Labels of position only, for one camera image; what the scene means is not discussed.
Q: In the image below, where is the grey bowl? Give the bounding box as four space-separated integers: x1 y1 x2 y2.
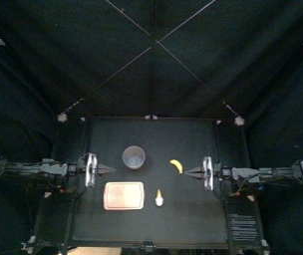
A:
121 144 148 170

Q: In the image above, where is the yellow toy banana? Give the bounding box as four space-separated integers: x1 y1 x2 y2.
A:
168 158 184 174

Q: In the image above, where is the pink square plate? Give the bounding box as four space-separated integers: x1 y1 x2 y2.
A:
102 180 147 211

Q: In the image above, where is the white text label sticker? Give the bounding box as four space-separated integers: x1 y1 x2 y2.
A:
228 213 259 244

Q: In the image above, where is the black table edge clamp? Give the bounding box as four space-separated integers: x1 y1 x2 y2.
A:
137 241 157 254

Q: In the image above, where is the metal frame foot bracket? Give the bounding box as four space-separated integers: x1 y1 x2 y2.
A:
259 239 271 255
20 235 38 255

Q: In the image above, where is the thin diagonal brace wire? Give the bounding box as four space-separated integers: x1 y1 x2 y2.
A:
62 0 216 115
105 0 240 118

